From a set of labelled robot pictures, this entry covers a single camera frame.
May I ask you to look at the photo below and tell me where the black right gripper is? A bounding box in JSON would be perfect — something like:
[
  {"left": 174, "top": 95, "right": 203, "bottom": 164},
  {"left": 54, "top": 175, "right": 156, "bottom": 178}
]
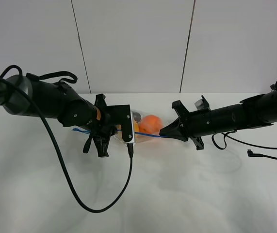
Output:
[{"left": 160, "top": 100, "right": 244, "bottom": 150}]

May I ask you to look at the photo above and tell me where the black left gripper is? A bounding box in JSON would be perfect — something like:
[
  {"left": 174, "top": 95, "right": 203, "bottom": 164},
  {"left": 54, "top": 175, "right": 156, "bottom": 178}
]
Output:
[{"left": 83, "top": 94, "right": 117, "bottom": 157}]

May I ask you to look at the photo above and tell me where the clear zip bag blue seal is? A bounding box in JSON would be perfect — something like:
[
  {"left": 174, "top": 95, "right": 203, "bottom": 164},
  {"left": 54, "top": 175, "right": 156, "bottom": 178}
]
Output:
[{"left": 69, "top": 105, "right": 167, "bottom": 148}]

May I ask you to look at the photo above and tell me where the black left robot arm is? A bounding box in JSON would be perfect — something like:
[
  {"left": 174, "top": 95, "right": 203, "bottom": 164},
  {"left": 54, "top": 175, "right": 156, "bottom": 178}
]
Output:
[{"left": 0, "top": 71, "right": 116, "bottom": 157}]

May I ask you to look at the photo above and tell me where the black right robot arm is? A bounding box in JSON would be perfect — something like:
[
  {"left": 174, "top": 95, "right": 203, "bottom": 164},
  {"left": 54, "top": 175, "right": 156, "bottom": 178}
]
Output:
[{"left": 160, "top": 90, "right": 277, "bottom": 150}]

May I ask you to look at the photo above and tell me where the dark object in bag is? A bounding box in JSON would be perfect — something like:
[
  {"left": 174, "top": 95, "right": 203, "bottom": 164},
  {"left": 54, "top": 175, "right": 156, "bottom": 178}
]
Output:
[{"left": 132, "top": 111, "right": 142, "bottom": 122}]

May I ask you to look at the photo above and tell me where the yellow pear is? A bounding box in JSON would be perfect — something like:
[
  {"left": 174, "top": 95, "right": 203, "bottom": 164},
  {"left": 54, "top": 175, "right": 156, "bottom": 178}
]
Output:
[{"left": 116, "top": 121, "right": 143, "bottom": 143}]

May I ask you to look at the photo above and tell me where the orange fruit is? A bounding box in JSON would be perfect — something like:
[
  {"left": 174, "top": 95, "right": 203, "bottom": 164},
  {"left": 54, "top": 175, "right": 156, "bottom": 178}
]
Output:
[{"left": 139, "top": 115, "right": 163, "bottom": 134}]

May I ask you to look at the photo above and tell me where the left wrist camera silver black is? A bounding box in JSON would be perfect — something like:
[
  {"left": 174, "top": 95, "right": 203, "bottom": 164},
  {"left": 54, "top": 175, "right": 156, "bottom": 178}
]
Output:
[{"left": 107, "top": 104, "right": 135, "bottom": 143}]

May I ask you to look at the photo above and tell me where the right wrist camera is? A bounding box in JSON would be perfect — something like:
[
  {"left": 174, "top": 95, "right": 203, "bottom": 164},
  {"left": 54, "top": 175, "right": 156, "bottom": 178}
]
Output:
[{"left": 195, "top": 99, "right": 205, "bottom": 110}]

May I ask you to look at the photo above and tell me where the black left camera cable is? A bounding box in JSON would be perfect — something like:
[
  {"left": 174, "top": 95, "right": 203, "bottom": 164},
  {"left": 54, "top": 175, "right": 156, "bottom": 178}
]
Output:
[{"left": 0, "top": 72, "right": 135, "bottom": 214}]

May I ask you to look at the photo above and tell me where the black cable on table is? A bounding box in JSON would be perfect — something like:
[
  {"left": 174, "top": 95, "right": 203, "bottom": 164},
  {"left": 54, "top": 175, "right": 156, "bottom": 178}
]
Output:
[{"left": 211, "top": 131, "right": 277, "bottom": 162}]

